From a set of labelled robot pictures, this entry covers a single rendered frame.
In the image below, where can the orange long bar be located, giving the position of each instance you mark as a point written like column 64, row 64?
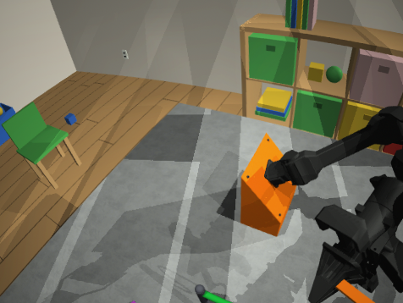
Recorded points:
column 352, row 293

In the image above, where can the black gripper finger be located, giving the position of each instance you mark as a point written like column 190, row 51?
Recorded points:
column 333, row 267
column 358, row 279

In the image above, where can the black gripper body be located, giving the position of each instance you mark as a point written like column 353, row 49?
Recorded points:
column 357, row 233

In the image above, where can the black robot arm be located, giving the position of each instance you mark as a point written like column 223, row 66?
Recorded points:
column 384, row 128

